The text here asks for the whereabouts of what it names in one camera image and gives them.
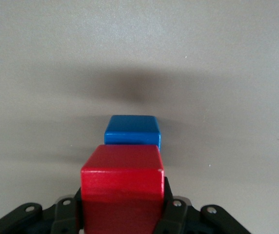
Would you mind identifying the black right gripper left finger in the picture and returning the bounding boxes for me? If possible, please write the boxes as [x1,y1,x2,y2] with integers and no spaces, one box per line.
[0,187,84,234]

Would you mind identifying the red wooden cube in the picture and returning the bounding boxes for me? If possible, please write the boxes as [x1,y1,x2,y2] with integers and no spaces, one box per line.
[80,144,166,234]

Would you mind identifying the blue wooden cube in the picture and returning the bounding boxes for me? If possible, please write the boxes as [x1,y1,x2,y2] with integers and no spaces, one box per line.
[104,115,162,153]

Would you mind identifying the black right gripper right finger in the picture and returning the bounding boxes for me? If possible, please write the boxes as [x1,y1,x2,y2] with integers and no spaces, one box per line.
[154,176,251,234]

